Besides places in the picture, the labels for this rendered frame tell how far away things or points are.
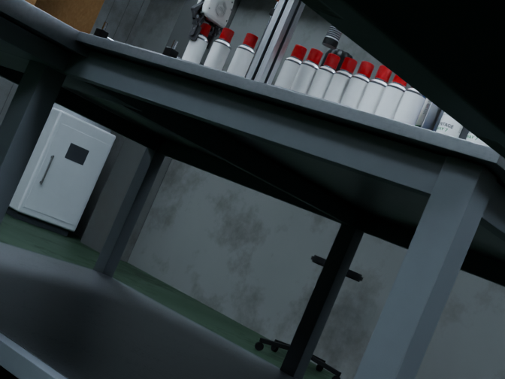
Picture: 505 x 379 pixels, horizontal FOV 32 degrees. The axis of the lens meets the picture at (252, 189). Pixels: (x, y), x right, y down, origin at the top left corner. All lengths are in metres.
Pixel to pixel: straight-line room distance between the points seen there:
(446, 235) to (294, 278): 4.75
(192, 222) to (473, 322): 2.47
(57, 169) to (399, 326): 5.88
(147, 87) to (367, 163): 0.51
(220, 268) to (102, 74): 4.74
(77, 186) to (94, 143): 0.36
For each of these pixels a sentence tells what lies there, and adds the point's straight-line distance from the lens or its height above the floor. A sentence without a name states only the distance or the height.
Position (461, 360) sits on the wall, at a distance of 5.23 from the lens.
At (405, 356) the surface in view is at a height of 0.52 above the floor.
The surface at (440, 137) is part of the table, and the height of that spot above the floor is 0.82.
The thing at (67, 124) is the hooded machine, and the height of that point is 0.81.
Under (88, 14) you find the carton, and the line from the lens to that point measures 2.55.
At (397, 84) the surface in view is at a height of 1.05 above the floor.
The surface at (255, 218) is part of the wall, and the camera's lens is 6.36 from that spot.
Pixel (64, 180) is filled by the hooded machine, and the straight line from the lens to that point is 7.06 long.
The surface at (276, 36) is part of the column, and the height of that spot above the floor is 1.05.
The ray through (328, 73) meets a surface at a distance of 2.21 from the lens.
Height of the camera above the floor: 0.59
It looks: 3 degrees up
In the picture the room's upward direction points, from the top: 23 degrees clockwise
